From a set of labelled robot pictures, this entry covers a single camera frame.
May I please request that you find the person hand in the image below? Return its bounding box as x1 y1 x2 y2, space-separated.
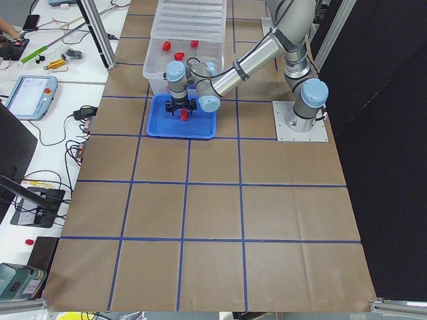
0 17 19 39

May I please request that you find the black monitor stand base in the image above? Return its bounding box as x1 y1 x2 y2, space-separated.
10 187 65 228

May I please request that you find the dark brown box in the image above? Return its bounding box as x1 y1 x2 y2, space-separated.
27 237 59 272

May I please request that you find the black monitor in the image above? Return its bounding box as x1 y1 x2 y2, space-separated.
0 105 37 222

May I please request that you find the black power adapter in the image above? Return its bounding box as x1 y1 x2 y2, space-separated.
73 106 98 121

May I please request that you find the teach pendant tablet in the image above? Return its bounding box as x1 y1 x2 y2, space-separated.
5 75 58 121

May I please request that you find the clear ribbed box lid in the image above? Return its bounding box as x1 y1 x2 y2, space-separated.
150 0 227 43

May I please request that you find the aluminium frame rail left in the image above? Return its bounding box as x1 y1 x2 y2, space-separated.
0 299 47 315

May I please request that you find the aluminium frame post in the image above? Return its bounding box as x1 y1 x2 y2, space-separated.
77 0 117 70

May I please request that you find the black smartphone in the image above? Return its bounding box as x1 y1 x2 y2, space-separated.
22 14 40 31

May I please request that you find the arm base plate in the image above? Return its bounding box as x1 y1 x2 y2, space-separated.
272 101 328 143
260 17 276 43

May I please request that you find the black controller with red button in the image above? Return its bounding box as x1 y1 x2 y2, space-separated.
1 39 29 61

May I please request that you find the aluminium frame rail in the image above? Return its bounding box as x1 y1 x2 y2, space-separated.
370 298 426 319
0 299 47 315

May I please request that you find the yellow brass tool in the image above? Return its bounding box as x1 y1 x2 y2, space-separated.
43 59 67 70

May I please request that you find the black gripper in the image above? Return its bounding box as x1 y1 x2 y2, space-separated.
165 95 197 119

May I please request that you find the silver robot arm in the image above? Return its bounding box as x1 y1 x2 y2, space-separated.
165 0 329 133

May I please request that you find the green stick tool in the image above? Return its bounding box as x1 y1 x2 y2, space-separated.
21 46 48 64

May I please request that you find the aluminium frame rail right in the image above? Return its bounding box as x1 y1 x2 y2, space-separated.
370 298 426 319

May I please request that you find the clear plastic storage box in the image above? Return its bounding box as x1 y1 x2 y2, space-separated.
142 36 225 97

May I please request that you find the green equipment box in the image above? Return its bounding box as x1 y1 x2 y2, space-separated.
1 263 47 302

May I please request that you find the blue plastic tray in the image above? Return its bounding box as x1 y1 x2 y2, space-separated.
146 93 217 139

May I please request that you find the black small clamp part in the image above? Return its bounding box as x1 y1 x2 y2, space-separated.
64 49 83 60

